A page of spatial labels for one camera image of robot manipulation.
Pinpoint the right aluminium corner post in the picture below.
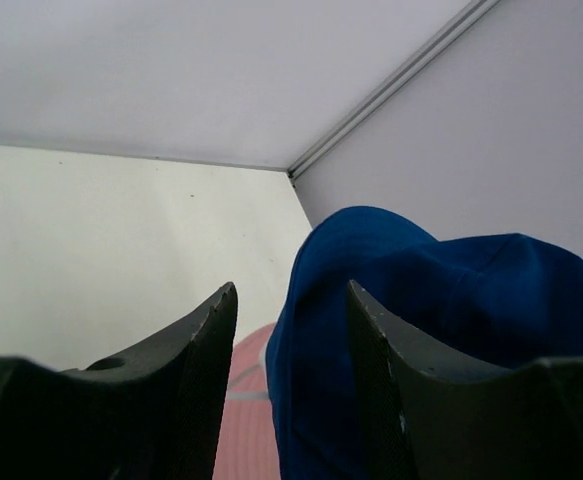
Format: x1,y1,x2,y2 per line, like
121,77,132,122
286,0,500,184

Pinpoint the pink bucket hat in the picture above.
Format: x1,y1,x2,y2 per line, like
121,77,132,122
213,324,280,480

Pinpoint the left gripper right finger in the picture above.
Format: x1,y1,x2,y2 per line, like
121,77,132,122
347,283,583,479

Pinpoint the dark blue bucket hat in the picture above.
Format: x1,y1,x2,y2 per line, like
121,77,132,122
265,206,583,479

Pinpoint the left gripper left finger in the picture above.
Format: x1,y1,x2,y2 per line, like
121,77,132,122
0,283,238,479

